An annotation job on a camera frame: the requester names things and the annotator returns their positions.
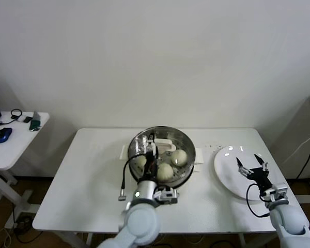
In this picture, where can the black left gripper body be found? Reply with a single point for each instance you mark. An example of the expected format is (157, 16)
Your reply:
(151, 166)

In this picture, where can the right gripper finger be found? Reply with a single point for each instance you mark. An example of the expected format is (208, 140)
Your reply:
(241, 167)
(261, 162)

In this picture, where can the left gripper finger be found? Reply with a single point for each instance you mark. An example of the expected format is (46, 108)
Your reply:
(152, 149)
(152, 139)

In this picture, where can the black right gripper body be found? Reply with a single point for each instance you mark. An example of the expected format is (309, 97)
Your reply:
(261, 177)

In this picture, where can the white steamed baozi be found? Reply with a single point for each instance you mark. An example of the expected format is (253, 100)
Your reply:
(141, 161)
(179, 157)
(166, 171)

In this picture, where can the round glass pot lid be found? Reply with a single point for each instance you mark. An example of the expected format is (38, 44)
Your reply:
(165, 144)

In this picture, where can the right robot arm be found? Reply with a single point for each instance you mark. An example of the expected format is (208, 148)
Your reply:
(289, 222)

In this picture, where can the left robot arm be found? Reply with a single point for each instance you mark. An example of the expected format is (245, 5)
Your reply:
(142, 222)

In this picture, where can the stainless steel steamer basket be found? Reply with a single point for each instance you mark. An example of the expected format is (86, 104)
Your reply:
(200, 156)

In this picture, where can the white round plate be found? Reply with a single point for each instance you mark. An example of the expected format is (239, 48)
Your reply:
(227, 160)

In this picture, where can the scattered dark crumbs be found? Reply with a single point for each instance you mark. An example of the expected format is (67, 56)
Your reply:
(214, 146)

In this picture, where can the green board module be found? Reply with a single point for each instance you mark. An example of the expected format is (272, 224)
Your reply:
(36, 124)

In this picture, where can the small black device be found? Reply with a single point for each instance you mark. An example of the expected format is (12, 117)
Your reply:
(28, 119)

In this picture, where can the white side table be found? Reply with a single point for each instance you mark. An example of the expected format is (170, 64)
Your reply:
(13, 152)

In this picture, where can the blue computer mouse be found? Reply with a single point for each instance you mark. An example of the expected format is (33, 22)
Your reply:
(3, 135)

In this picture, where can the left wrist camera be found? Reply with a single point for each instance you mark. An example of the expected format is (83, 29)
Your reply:
(168, 195)

